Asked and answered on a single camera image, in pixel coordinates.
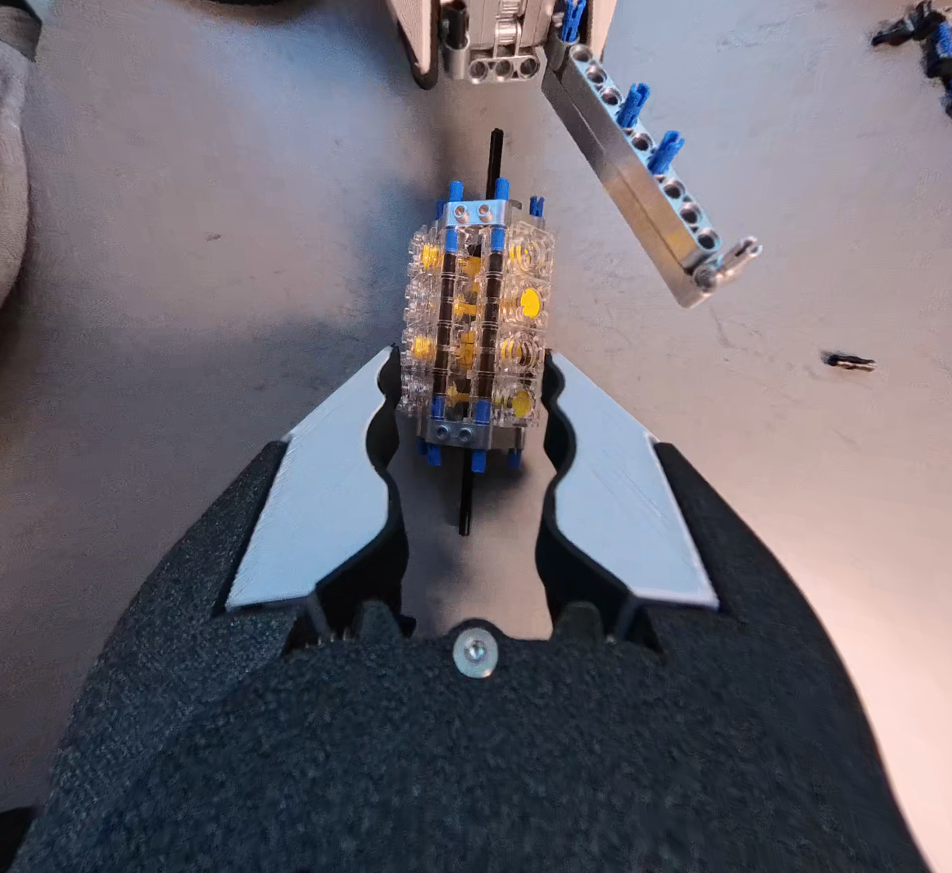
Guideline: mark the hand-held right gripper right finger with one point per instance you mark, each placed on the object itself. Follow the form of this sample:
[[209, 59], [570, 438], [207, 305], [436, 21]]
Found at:
[[625, 516]]

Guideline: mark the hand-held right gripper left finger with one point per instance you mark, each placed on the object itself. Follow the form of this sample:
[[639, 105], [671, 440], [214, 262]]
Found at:
[[320, 516]]

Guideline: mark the clear engine block yellow crankshaft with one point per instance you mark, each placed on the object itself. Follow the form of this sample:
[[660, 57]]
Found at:
[[476, 307]]

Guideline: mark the black loose pin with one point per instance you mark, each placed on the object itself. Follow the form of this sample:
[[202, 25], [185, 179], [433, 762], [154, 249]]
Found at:
[[850, 361]]

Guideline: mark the pile of mixed brick parts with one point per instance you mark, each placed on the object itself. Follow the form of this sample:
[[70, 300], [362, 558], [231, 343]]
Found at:
[[941, 47]]

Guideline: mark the person's torso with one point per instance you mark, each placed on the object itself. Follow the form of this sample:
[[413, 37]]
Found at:
[[11, 144]]

